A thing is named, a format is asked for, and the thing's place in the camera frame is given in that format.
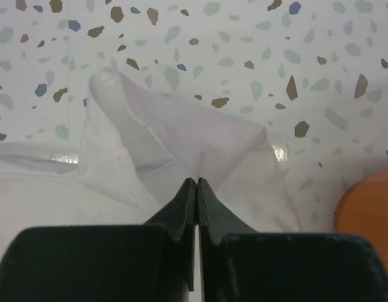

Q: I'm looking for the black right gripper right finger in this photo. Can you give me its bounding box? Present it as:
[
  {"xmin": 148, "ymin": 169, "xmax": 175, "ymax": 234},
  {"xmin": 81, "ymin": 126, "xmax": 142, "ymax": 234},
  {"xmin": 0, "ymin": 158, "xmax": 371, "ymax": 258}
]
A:
[{"xmin": 197, "ymin": 179, "xmax": 388, "ymax": 301}]

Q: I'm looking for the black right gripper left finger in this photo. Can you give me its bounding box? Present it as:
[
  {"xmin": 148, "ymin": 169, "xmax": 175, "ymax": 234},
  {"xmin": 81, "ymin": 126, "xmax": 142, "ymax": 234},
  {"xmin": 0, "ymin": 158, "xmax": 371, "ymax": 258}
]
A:
[{"xmin": 0, "ymin": 178, "xmax": 197, "ymax": 301}]

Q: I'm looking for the white t shirt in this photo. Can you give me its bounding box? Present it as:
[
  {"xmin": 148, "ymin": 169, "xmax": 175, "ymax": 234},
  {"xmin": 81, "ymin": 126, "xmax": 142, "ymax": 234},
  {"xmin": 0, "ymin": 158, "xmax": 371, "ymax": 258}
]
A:
[{"xmin": 0, "ymin": 69, "xmax": 301, "ymax": 240}]

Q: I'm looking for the orange plastic basket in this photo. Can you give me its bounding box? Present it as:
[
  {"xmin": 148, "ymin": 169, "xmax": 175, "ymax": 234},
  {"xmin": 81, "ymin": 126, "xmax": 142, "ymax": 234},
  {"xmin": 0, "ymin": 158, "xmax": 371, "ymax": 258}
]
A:
[{"xmin": 333, "ymin": 169, "xmax": 388, "ymax": 237}]

